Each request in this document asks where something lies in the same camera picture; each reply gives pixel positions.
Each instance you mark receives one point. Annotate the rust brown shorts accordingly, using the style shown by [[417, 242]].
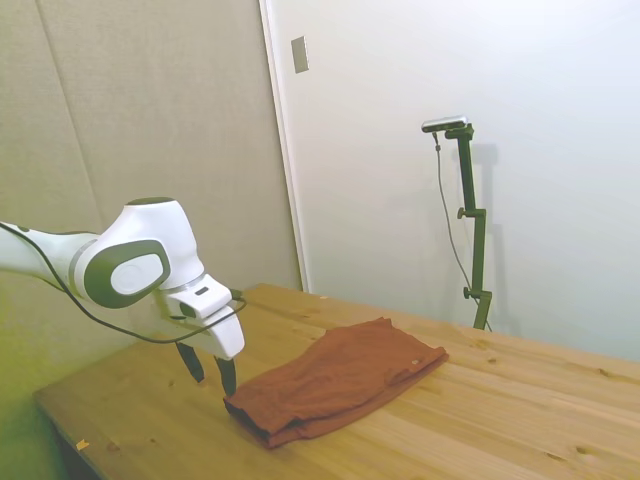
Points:
[[340, 370]]

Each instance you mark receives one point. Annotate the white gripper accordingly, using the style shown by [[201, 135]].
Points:
[[225, 335]]

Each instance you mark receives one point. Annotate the grey wall plate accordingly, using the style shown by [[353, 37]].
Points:
[[300, 55]]

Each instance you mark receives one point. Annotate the small orange tape scrap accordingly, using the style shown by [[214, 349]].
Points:
[[81, 443]]

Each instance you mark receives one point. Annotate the grey camera on stand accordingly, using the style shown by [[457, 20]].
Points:
[[445, 123]]

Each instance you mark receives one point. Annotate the dark green camera stand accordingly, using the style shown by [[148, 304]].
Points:
[[472, 200]]

